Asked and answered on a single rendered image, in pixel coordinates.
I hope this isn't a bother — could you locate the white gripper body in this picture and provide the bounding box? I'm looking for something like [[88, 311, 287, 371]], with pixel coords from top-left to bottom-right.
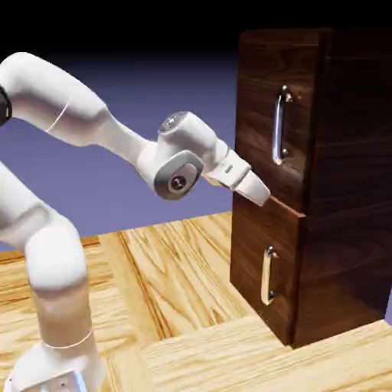
[[233, 169, 272, 207]]

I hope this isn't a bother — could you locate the dark wood cabinet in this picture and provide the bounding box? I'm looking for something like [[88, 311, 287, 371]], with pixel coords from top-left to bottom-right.
[[229, 28, 392, 350]]

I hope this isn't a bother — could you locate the dark wood door with long handle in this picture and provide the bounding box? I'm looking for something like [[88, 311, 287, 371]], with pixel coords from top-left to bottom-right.
[[233, 30, 321, 215]]

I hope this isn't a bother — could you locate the long curved metal handle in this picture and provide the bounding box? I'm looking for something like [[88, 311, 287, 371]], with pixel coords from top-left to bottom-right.
[[271, 84, 294, 167]]

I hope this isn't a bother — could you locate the dark wood door with short handle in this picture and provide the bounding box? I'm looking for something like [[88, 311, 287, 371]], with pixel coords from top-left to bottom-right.
[[229, 191, 306, 347]]

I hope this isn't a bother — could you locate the short curved metal handle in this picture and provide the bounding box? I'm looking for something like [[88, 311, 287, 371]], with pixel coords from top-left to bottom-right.
[[260, 245, 279, 306]]

